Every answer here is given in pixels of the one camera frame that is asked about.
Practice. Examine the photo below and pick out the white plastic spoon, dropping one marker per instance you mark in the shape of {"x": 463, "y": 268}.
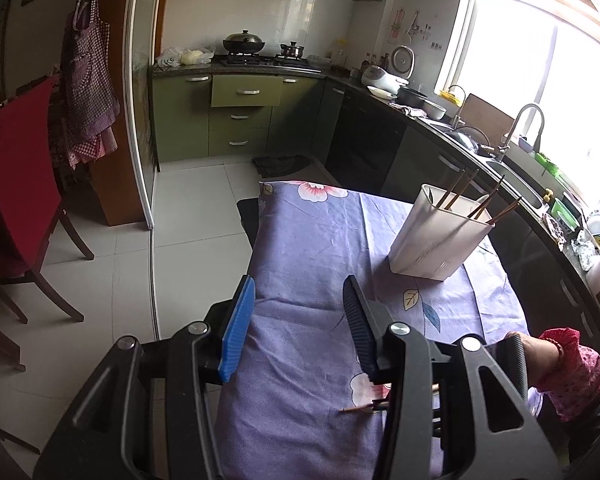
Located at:
{"x": 482, "y": 201}

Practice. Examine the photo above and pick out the dark wok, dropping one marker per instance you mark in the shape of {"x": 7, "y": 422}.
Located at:
{"x": 467, "y": 140}

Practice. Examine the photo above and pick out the purple floral tablecloth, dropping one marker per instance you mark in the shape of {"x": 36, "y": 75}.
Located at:
{"x": 305, "y": 270}

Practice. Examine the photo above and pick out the tall steel faucet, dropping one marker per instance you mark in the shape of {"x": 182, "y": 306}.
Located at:
{"x": 522, "y": 120}

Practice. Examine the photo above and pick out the blue bowl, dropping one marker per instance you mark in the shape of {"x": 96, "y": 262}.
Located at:
{"x": 526, "y": 145}

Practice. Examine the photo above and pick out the white plastic bag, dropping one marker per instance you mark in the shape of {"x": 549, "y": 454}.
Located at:
{"x": 185, "y": 56}

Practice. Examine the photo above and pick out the kitchen window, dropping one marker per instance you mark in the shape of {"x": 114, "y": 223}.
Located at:
{"x": 530, "y": 70}

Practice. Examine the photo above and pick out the brown wooden chopstick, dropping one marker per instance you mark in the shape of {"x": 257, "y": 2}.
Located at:
{"x": 505, "y": 211}
{"x": 490, "y": 197}
{"x": 452, "y": 190}
{"x": 462, "y": 190}
{"x": 355, "y": 408}

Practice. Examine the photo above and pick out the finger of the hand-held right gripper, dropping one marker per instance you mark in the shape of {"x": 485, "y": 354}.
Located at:
{"x": 380, "y": 405}

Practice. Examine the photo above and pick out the white plastic utensil holder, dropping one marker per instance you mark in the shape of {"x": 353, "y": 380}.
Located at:
{"x": 430, "y": 240}

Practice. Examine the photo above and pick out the green kitchen cabinet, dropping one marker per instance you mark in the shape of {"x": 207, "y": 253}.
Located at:
{"x": 245, "y": 110}

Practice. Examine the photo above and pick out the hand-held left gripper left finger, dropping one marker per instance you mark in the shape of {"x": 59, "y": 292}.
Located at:
{"x": 237, "y": 330}

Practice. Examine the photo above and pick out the dark cloth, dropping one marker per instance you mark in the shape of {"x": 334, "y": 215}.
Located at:
{"x": 282, "y": 164}

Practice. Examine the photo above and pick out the small steel pot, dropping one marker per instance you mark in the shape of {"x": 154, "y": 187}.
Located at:
{"x": 292, "y": 51}

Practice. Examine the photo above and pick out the wooden cutting board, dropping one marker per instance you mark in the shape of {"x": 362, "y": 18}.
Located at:
{"x": 485, "y": 116}

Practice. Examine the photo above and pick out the person's right hand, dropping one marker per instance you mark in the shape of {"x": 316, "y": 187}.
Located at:
{"x": 540, "y": 360}

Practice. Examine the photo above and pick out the black wok with lid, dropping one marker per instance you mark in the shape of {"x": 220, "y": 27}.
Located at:
{"x": 243, "y": 42}

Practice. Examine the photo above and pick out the pink dish cloth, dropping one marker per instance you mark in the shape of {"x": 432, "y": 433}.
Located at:
{"x": 409, "y": 110}

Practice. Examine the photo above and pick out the checkered apron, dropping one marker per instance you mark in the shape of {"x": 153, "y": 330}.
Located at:
{"x": 85, "y": 90}

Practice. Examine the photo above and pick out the white bowl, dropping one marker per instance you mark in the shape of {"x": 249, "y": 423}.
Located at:
{"x": 435, "y": 109}

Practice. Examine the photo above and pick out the green plastic container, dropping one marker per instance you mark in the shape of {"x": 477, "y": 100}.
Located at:
{"x": 547, "y": 161}

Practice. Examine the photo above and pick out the gas stove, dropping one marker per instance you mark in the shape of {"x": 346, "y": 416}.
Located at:
{"x": 265, "y": 61}

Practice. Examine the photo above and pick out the red wooden chair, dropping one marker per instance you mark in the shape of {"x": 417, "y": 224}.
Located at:
{"x": 20, "y": 185}

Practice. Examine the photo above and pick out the dark wooden chair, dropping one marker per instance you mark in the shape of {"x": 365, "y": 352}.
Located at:
{"x": 0, "y": 345}

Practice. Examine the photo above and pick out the white rice cooker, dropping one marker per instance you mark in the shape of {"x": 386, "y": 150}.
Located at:
{"x": 382, "y": 78}

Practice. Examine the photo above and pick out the small black faucet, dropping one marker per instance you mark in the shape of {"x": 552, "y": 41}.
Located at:
{"x": 458, "y": 110}

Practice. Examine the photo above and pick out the dark kitchen cabinet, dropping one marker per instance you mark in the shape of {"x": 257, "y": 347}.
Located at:
{"x": 370, "y": 135}

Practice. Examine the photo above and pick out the black inner cooker pot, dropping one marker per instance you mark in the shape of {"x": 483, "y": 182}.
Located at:
{"x": 412, "y": 96}

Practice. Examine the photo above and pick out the steel kitchen sink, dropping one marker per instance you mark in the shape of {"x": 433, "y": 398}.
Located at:
{"x": 520, "y": 185}

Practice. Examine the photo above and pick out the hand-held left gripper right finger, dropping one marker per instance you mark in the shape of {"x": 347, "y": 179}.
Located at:
{"x": 358, "y": 330}

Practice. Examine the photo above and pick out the white plate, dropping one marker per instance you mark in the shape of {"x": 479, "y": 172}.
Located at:
{"x": 380, "y": 92}

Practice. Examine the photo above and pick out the person's right forearm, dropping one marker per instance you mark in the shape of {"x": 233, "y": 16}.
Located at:
{"x": 580, "y": 380}

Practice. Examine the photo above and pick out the glass sliding door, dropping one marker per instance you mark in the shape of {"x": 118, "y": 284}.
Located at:
{"x": 142, "y": 85}

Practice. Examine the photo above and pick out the patterned bowl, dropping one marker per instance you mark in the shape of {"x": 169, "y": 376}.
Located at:
{"x": 554, "y": 226}

